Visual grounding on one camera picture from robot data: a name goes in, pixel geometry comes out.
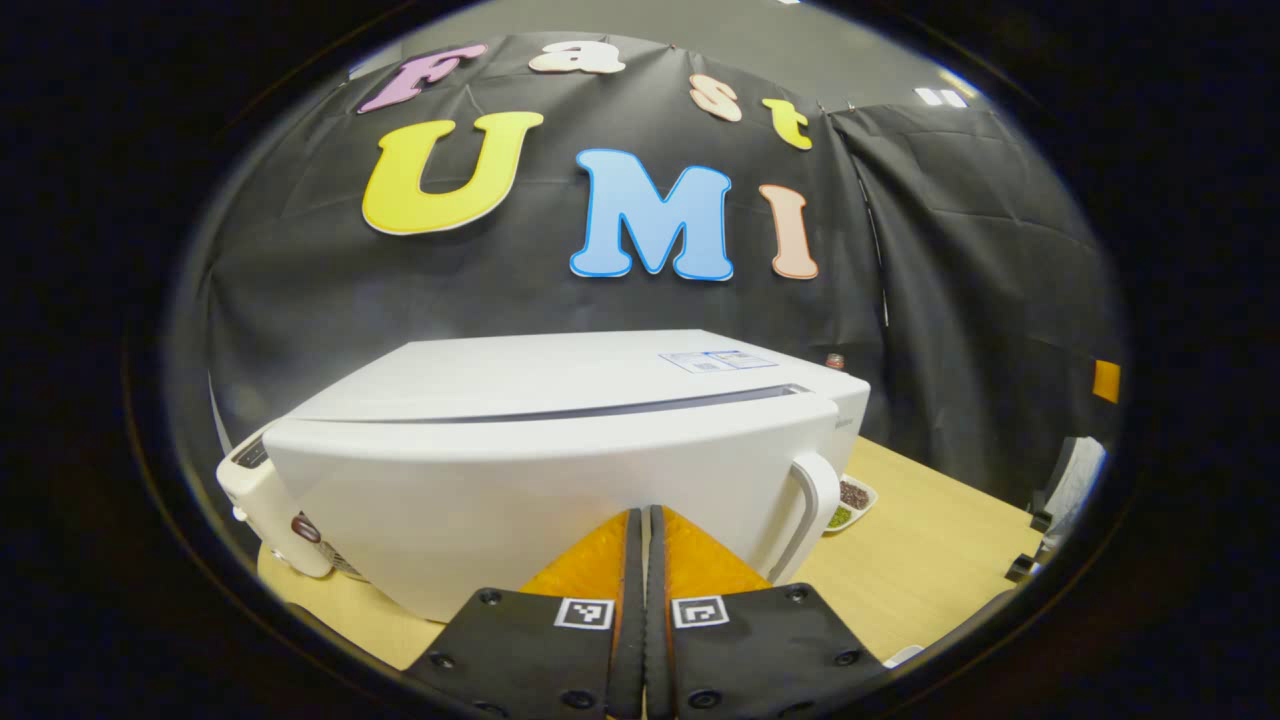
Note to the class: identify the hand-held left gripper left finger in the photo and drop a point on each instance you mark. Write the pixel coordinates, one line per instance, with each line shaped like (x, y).
(630, 620)

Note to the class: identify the white toaster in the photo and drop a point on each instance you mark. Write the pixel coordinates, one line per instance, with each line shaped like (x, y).
(260, 500)

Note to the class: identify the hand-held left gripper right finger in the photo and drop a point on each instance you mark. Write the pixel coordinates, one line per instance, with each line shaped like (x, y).
(657, 620)

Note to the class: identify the small ceiling light panel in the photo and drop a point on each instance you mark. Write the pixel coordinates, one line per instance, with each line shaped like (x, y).
(940, 97)

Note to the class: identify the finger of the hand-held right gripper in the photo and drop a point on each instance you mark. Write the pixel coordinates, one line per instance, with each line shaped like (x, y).
(1106, 381)

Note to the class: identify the white rectangular plate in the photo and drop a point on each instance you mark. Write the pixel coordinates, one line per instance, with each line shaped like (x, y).
(903, 656)

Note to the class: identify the small dish of beans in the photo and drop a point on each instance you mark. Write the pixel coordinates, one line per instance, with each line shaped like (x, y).
(852, 498)

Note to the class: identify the black backdrop cloth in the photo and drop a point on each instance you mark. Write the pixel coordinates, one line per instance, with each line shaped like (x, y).
(950, 250)

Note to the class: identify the pale grey cloth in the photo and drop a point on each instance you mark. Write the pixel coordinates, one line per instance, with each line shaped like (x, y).
(1075, 480)

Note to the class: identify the white microwave oven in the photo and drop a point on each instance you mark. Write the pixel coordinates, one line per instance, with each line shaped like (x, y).
(550, 460)

